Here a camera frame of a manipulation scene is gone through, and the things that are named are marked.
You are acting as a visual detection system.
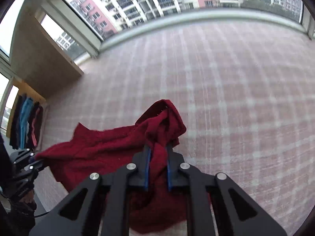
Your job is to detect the black folded garment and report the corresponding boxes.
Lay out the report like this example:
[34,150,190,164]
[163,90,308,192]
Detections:
[10,94,26,150]

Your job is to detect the wooden headboard panel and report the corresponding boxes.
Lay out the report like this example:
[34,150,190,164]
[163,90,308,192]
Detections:
[10,11,83,99]

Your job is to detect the dark red garment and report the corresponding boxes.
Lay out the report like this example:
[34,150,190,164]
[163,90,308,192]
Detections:
[35,100,187,233]

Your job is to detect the plaid bed sheet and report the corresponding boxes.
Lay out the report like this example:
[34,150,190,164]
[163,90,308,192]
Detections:
[42,21,314,235]

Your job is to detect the pink folded garment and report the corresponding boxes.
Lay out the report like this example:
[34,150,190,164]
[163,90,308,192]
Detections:
[31,106,43,148]

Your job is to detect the window frame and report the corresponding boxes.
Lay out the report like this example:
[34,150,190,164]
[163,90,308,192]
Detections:
[0,0,315,133]

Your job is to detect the blue folded garment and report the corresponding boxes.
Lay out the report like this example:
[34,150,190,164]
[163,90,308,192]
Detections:
[19,97,34,149]

